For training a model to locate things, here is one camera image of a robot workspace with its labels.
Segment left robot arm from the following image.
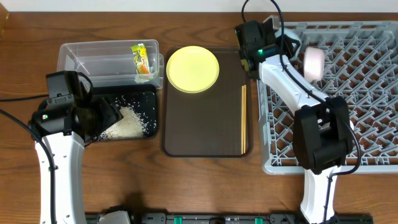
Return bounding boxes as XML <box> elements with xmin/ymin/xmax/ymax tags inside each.
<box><xmin>29</xmin><ymin>71</ymin><xmax>123</xmax><ymax>223</ymax></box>

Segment dark brown serving tray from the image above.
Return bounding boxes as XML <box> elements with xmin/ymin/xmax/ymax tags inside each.
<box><xmin>160</xmin><ymin>47</ymin><xmax>253</xmax><ymax>158</ymax></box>

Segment white tissue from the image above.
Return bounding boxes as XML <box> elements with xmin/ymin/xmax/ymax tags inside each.
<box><xmin>134</xmin><ymin>75</ymin><xmax>153</xmax><ymax>84</ymax></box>

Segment grey dishwasher rack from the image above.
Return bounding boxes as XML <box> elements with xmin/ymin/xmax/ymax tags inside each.
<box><xmin>257</xmin><ymin>21</ymin><xmax>397</xmax><ymax>175</ymax></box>

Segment rice and nut scraps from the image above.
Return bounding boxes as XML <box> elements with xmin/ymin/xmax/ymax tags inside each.
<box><xmin>99</xmin><ymin>91</ymin><xmax>157</xmax><ymax>141</ymax></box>

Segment yellow plate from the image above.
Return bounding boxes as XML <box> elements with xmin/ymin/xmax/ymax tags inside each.
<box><xmin>166</xmin><ymin>46</ymin><xmax>220</xmax><ymax>93</ymax></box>

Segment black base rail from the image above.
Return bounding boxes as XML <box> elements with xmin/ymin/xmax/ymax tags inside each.
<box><xmin>85</xmin><ymin>212</ymin><xmax>374</xmax><ymax>224</ymax></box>

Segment clear plastic bin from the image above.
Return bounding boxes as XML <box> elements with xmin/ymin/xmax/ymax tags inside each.
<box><xmin>57</xmin><ymin>39</ymin><xmax>164</xmax><ymax>90</ymax></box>

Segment black rectangular tray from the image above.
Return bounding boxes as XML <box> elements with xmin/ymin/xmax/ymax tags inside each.
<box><xmin>85</xmin><ymin>84</ymin><xmax>158</xmax><ymax>144</ymax></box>

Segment light blue bowl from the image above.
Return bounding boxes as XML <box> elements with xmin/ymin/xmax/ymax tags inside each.
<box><xmin>274</xmin><ymin>29</ymin><xmax>302</xmax><ymax>61</ymax></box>

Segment green yellow snack wrapper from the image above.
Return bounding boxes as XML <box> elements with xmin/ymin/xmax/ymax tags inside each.
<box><xmin>131</xmin><ymin>43</ymin><xmax>150</xmax><ymax>74</ymax></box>

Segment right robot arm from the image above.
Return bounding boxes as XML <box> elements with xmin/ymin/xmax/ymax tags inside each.
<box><xmin>235</xmin><ymin>16</ymin><xmax>354</xmax><ymax>223</ymax></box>

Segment pink bowl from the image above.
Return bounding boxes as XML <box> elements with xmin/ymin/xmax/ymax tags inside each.
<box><xmin>303</xmin><ymin>47</ymin><xmax>325</xmax><ymax>82</ymax></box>

